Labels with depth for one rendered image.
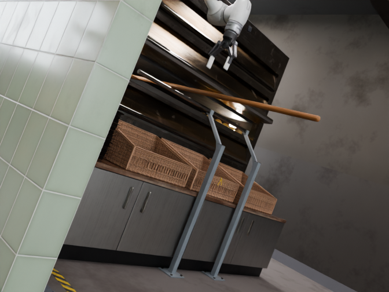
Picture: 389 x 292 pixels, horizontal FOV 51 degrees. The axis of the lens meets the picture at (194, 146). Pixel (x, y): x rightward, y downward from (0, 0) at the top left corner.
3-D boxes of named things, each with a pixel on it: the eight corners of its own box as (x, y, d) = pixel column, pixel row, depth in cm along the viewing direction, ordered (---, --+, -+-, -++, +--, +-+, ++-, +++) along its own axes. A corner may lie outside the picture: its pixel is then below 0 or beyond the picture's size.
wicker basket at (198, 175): (146, 169, 314) (160, 136, 315) (191, 184, 356) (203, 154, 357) (190, 189, 281) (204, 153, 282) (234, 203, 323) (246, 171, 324)
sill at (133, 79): (103, 68, 277) (106, 62, 277) (246, 142, 406) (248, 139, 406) (108, 69, 273) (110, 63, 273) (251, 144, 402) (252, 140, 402)
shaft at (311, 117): (319, 123, 193) (322, 117, 193) (316, 121, 191) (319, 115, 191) (125, 77, 314) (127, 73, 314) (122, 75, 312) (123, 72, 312)
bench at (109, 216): (-21, 218, 238) (17, 126, 240) (220, 253, 413) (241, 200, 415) (14, 259, 199) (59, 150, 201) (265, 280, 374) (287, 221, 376)
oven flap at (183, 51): (125, 28, 273) (131, 3, 279) (262, 116, 402) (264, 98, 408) (130, 26, 270) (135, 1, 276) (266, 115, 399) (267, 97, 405)
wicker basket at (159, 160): (83, 148, 271) (98, 110, 272) (143, 168, 313) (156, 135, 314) (125, 170, 239) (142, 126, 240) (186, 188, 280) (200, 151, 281)
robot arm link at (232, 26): (236, 19, 219) (231, 29, 218) (245, 28, 225) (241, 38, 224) (224, 20, 225) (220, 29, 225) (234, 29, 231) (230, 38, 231)
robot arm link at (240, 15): (248, 29, 225) (231, 29, 235) (258, 4, 226) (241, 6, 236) (235, 18, 218) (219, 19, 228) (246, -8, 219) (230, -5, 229)
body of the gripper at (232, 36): (221, 30, 225) (215, 44, 224) (232, 29, 219) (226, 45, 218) (230, 37, 230) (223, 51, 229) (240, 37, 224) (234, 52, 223)
